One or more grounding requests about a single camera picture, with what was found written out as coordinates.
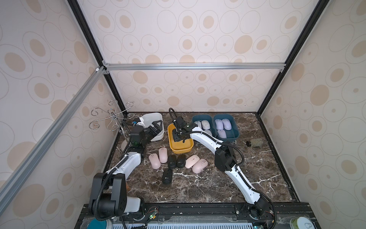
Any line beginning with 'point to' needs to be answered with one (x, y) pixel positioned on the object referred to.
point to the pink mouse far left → (154, 161)
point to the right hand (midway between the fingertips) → (182, 134)
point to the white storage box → (148, 119)
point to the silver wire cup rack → (116, 119)
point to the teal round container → (94, 223)
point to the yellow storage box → (178, 147)
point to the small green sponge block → (256, 142)
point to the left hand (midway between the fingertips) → (162, 122)
